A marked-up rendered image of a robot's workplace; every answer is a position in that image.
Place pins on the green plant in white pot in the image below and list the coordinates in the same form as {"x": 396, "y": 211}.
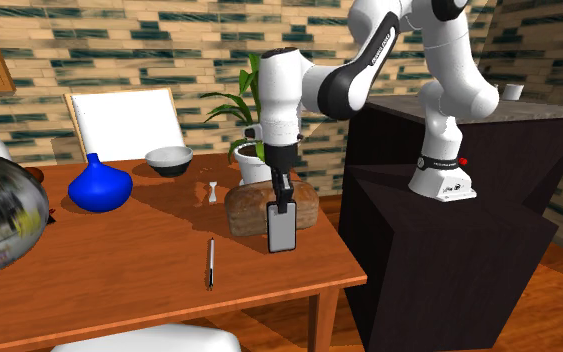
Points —
{"x": 252, "y": 166}

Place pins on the white chair with wooden frame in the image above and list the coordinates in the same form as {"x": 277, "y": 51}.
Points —
{"x": 125, "y": 124}

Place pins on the dark cabinet with grey top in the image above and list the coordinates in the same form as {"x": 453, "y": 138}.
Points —
{"x": 520, "y": 141}

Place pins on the wooden table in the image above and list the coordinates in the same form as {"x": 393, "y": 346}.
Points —
{"x": 130, "y": 263}

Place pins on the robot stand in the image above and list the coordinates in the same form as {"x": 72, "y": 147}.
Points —
{"x": 437, "y": 273}

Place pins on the small brown object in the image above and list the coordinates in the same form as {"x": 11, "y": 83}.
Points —
{"x": 36, "y": 174}

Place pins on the small white hourglass-shaped object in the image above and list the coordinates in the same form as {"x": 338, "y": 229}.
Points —
{"x": 212, "y": 192}

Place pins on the brown bread loaf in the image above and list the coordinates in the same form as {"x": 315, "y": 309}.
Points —
{"x": 247, "y": 209}

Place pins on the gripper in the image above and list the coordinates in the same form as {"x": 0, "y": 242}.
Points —
{"x": 280, "y": 156}

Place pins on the blue vase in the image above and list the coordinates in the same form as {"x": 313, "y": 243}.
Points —
{"x": 99, "y": 189}

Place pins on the white bowl with black base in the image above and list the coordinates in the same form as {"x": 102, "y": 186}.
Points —
{"x": 169, "y": 160}

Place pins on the white cup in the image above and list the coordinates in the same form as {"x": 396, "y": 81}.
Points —
{"x": 513, "y": 92}

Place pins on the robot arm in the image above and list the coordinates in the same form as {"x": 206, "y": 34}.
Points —
{"x": 281, "y": 92}

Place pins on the grey smartphone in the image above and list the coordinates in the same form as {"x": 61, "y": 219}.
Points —
{"x": 282, "y": 233}

